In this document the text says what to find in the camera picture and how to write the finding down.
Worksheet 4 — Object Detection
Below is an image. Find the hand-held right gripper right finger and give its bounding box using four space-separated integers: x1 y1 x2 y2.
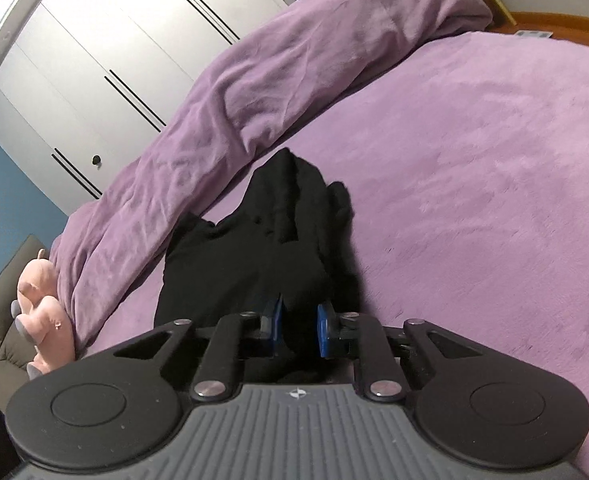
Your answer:
315 302 471 402

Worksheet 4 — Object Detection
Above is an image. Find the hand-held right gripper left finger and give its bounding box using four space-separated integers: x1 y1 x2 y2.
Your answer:
112 295 286 404

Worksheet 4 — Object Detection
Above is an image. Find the black t-shirt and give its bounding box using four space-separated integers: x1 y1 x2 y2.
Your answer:
153 147 368 387

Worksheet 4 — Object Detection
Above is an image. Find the purple fleece duvet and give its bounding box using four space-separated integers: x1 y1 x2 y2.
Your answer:
49 0 493 361

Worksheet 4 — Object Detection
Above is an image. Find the pink plush toy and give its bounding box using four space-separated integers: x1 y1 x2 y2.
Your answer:
11 247 76 379

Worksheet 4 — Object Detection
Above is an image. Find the white wardrobe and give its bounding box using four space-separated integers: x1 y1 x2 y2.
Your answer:
0 0 336 217

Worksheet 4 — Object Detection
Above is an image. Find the wooden bed frame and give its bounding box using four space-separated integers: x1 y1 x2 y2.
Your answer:
494 10 589 57

